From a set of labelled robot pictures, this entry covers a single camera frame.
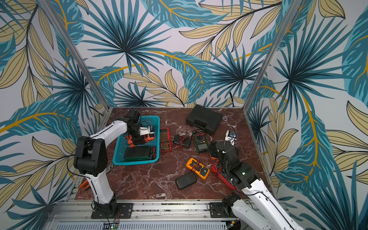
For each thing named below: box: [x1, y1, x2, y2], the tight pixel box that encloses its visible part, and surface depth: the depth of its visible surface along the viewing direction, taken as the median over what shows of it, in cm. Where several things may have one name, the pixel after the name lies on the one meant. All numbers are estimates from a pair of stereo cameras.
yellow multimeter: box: [185, 157, 211, 180], surface depth 87 cm
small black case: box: [175, 172, 197, 191], surface depth 82 cm
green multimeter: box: [192, 129, 209, 153], surface depth 99 cm
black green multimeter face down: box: [124, 145, 152, 161], surface depth 91 cm
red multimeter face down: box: [160, 127, 173, 152], surface depth 97 cm
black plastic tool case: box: [185, 104, 223, 136], surface depth 109 cm
